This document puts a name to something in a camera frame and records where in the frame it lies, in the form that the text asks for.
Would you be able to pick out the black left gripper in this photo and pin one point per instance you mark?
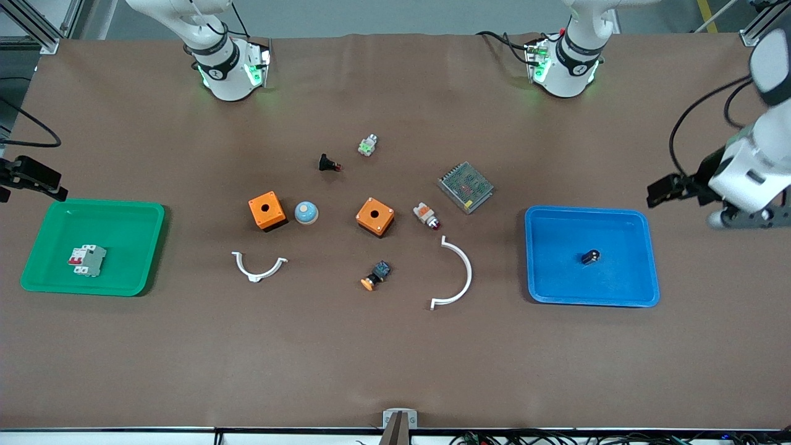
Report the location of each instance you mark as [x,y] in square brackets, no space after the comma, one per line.
[702,177]

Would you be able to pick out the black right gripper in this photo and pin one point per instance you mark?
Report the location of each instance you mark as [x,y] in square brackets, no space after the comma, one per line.
[25,172]

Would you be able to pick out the grey red circuit breaker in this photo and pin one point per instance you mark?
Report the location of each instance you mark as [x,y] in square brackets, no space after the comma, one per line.
[88,260]

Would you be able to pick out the black cylindrical capacitor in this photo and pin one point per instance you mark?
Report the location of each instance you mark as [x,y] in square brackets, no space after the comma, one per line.
[590,256]

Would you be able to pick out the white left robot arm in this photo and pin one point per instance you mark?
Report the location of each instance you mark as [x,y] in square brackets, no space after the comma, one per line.
[571,68]

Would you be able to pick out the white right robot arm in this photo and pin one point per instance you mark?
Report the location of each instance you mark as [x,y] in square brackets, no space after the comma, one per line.
[225,74]

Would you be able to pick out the green plastic tray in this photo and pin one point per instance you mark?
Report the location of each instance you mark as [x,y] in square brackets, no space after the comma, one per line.
[93,230]

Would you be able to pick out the blue plastic tray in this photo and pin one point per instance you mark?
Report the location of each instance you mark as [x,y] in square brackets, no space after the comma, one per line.
[587,284]

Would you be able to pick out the metal mesh power supply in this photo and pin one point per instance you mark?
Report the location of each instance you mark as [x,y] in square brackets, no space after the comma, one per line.
[466,186]

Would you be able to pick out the orange button box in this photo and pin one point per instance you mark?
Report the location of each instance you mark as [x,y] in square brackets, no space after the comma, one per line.
[375,216]
[267,211]

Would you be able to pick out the large white arc clamp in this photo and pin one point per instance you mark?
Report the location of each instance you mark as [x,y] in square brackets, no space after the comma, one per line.
[466,272]

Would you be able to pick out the small white arc clamp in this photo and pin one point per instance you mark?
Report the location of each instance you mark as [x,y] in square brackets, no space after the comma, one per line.
[256,274]

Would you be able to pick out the blue dome button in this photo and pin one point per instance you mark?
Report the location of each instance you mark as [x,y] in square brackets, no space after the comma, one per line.
[306,212]

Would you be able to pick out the orange push button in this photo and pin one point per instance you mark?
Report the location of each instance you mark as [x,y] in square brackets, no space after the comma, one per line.
[376,276]

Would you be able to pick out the aluminium frame profile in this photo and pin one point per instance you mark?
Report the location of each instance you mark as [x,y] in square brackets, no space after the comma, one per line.
[34,28]
[763,23]

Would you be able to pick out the red orange white switch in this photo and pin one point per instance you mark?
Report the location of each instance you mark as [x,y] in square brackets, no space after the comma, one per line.
[425,214]

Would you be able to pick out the green white switch module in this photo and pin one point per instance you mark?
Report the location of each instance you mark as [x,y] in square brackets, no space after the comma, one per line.
[368,146]

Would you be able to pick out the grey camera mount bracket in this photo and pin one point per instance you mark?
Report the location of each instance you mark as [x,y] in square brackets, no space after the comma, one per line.
[400,419]

